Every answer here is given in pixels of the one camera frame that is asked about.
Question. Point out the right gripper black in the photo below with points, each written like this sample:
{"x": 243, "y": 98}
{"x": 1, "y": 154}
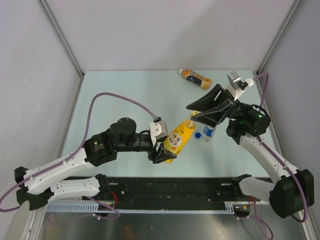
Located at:
{"x": 214, "y": 112}

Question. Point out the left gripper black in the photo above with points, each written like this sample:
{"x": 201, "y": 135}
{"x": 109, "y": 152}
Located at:
{"x": 161, "y": 155}

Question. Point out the yellow juice bottle yellow cap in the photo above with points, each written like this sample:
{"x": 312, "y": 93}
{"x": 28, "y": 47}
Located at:
{"x": 179, "y": 137}

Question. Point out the clear water bottle blue label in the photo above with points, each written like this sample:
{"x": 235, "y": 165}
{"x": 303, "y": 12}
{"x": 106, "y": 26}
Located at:
{"x": 208, "y": 133}

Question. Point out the blue bottle cap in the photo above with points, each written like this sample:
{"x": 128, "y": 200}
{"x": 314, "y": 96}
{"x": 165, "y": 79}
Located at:
{"x": 198, "y": 135}

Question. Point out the orange juice bottle white cap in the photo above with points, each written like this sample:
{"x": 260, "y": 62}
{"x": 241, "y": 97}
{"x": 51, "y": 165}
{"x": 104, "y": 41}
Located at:
{"x": 196, "y": 79}

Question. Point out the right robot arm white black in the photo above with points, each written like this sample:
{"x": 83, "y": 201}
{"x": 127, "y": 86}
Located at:
{"x": 290, "y": 190}

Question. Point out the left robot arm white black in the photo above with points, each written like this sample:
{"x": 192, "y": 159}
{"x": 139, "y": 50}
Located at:
{"x": 52, "y": 181}

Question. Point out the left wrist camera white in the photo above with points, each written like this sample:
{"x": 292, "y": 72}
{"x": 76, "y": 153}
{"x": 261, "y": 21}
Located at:
{"x": 158, "y": 131}

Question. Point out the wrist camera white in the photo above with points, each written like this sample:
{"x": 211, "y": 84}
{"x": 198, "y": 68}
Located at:
{"x": 237, "y": 86}
{"x": 158, "y": 131}

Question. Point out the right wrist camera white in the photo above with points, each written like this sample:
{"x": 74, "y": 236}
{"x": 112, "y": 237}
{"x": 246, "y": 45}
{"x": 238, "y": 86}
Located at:
{"x": 237, "y": 86}

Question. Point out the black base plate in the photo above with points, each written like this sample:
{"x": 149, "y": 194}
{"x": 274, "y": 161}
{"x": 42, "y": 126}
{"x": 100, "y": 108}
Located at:
{"x": 173, "y": 193}

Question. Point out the grey slotted cable duct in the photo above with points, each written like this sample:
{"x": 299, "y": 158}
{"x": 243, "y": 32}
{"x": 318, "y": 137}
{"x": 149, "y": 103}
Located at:
{"x": 91, "y": 207}

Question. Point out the right aluminium corner post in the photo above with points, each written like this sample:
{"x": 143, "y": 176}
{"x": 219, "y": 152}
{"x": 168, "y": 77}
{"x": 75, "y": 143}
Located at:
{"x": 280, "y": 34}

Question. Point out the aluminium corner post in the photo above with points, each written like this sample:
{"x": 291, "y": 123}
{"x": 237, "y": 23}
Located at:
{"x": 50, "y": 16}
{"x": 280, "y": 34}

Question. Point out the left aluminium corner post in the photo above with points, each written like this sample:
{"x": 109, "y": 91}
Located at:
{"x": 50, "y": 16}

